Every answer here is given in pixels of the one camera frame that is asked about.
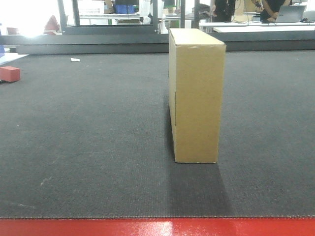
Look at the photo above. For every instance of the tall brown cardboard box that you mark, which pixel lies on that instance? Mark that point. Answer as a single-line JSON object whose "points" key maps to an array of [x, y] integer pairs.
{"points": [[196, 73]]}

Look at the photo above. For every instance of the black conveyor belt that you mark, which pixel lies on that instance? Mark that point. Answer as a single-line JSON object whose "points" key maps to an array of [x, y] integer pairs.
{"points": [[92, 139]]}

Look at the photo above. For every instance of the red conveyor front edge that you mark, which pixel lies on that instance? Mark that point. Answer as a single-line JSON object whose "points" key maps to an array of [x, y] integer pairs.
{"points": [[159, 227]]}

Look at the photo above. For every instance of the white work table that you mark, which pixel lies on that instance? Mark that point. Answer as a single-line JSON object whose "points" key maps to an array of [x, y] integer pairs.
{"points": [[255, 27]]}

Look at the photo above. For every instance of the blue storage bins background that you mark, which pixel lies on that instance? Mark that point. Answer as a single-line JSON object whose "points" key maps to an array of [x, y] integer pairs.
{"points": [[124, 9]]}

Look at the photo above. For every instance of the red triangular object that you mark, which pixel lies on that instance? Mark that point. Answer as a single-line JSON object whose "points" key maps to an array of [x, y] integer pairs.
{"points": [[52, 27]]}

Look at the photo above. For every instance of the small red block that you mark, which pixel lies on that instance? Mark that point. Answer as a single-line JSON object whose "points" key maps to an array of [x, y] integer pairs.
{"points": [[9, 73]]}

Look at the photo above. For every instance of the person in black shirt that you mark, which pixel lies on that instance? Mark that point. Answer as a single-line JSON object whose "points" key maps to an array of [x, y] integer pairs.
{"points": [[271, 9]]}

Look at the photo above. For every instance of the silver laptop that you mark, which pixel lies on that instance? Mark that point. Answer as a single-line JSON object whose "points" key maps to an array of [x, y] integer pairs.
{"points": [[290, 14]]}

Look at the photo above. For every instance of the black metal frame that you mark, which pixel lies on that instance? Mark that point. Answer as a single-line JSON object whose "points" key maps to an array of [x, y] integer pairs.
{"points": [[98, 17]]}

